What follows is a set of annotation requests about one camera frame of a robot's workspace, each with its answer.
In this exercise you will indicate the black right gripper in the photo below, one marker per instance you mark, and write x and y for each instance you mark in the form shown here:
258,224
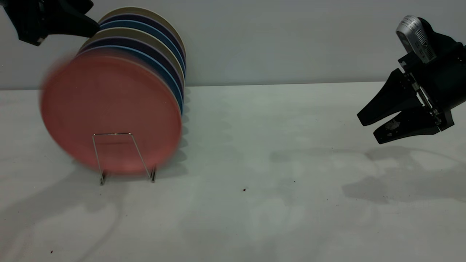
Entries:
444,80

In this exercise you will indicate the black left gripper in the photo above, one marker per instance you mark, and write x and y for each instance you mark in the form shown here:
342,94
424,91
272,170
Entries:
23,18

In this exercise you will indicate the pink plate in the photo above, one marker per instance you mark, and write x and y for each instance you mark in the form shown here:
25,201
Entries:
109,109

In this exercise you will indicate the beige plate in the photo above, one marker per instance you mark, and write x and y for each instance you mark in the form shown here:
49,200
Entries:
131,33
140,11

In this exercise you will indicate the teal blue plate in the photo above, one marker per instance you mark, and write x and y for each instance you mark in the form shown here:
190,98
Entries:
142,25
145,56

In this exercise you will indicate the dark purple plate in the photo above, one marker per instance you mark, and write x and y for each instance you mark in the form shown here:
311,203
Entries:
138,43
143,18

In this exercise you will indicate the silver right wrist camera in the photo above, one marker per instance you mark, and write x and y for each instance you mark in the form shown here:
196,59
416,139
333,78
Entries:
415,38

